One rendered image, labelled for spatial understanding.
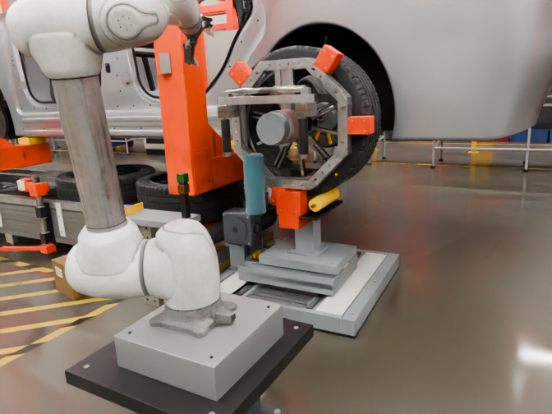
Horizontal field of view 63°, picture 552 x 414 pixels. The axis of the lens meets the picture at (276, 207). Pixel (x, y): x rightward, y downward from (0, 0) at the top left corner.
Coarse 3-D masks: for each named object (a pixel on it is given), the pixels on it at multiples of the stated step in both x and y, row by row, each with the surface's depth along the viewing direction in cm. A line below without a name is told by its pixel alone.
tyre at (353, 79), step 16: (288, 48) 191; (304, 48) 188; (320, 48) 189; (256, 64) 200; (352, 64) 195; (352, 80) 182; (368, 80) 196; (352, 96) 183; (368, 96) 188; (352, 112) 185; (368, 112) 185; (352, 144) 188; (368, 144) 191; (352, 160) 190; (336, 176) 195; (352, 176) 207; (320, 192) 201
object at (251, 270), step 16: (256, 256) 236; (240, 272) 224; (256, 272) 219; (272, 272) 215; (288, 272) 217; (304, 272) 213; (352, 272) 227; (304, 288) 209; (320, 288) 205; (336, 288) 206
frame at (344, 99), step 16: (272, 64) 187; (288, 64) 185; (304, 64) 181; (256, 80) 193; (336, 80) 182; (240, 96) 202; (336, 96) 178; (240, 112) 201; (240, 128) 202; (240, 144) 204; (336, 160) 185; (272, 176) 205; (320, 176) 189
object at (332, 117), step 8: (320, 104) 238; (336, 104) 239; (336, 112) 239; (328, 120) 238; (336, 120) 240; (328, 128) 239; (336, 128) 242; (320, 136) 247; (336, 136) 243; (320, 144) 248; (328, 144) 246; (336, 144) 246
